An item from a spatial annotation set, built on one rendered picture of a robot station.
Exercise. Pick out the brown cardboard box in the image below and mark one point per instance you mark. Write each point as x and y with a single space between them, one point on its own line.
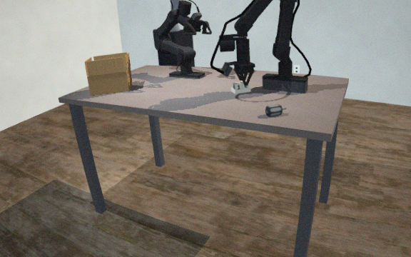
107 74

